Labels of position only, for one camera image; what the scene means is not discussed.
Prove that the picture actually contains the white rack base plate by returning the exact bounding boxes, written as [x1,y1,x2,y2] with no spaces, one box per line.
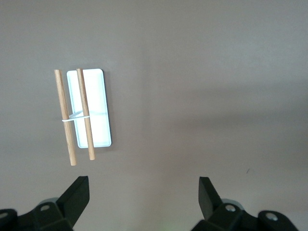
[66,68,113,149]

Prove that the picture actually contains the wooden rack rod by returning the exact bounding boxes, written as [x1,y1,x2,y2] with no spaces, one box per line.
[76,68,96,161]
[53,69,78,167]

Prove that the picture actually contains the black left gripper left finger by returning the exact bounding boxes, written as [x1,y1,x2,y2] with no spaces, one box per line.
[0,176,90,231]

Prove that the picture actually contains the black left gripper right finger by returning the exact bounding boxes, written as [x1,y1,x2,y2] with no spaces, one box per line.
[192,176,302,231]

